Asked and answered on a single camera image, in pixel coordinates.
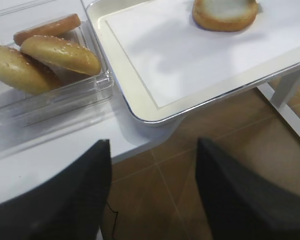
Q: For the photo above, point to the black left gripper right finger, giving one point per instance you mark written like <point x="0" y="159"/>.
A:
<point x="238" y="203"/>

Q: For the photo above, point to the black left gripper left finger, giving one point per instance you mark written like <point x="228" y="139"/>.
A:
<point x="69" y="206"/>

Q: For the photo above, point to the clear box with buns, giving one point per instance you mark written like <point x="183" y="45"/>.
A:
<point x="78" y="90"/>

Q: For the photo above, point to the left sesame bun top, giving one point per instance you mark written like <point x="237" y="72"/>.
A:
<point x="24" y="73"/>

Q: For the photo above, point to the sesame bun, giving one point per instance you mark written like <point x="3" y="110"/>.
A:
<point x="62" y="53"/>
<point x="24" y="73"/>

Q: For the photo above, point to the right sesame bun top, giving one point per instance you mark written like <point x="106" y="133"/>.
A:
<point x="62" y="53"/>

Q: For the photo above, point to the silver metal tray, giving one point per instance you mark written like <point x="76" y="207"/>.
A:
<point x="137" y="97"/>

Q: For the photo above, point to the white paper tray liner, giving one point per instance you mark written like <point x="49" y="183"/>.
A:
<point x="175" y="58"/>

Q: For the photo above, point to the orange bun bottom in box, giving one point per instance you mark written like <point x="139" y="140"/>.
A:
<point x="53" y="27"/>

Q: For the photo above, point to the toasted bottom bun half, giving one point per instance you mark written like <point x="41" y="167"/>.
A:
<point x="224" y="15"/>

